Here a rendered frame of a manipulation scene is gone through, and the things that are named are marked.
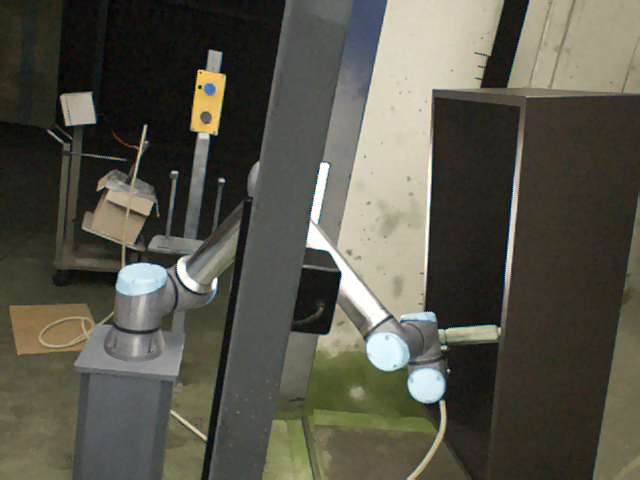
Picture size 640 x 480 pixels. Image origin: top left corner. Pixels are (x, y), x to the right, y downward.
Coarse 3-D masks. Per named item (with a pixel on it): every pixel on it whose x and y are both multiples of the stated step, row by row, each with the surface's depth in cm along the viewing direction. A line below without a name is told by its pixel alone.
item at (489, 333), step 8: (456, 328) 170; (464, 328) 169; (472, 328) 168; (480, 328) 166; (488, 328) 166; (496, 328) 165; (440, 336) 169; (448, 336) 169; (456, 336) 168; (464, 336) 167; (472, 336) 167; (480, 336) 166; (488, 336) 165; (496, 336) 165; (448, 344) 169; (456, 344) 168; (464, 344) 168; (440, 400) 171
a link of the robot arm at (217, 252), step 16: (240, 208) 168; (224, 224) 173; (208, 240) 178; (224, 240) 173; (192, 256) 184; (208, 256) 178; (224, 256) 176; (176, 272) 185; (192, 272) 183; (208, 272) 181; (192, 288) 184; (208, 288) 188; (192, 304) 191
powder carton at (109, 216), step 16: (112, 176) 380; (112, 192) 367; (128, 192) 371; (144, 192) 414; (96, 208) 398; (112, 208) 374; (144, 208) 376; (96, 224) 374; (112, 224) 377; (128, 224) 380; (128, 240) 384
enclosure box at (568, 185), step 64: (448, 128) 194; (512, 128) 198; (576, 128) 138; (448, 192) 201; (512, 192) 206; (576, 192) 143; (448, 256) 208; (512, 256) 145; (576, 256) 148; (448, 320) 216; (512, 320) 150; (576, 320) 154; (448, 384) 225; (512, 384) 157; (576, 384) 161; (448, 448) 196; (512, 448) 163; (576, 448) 168
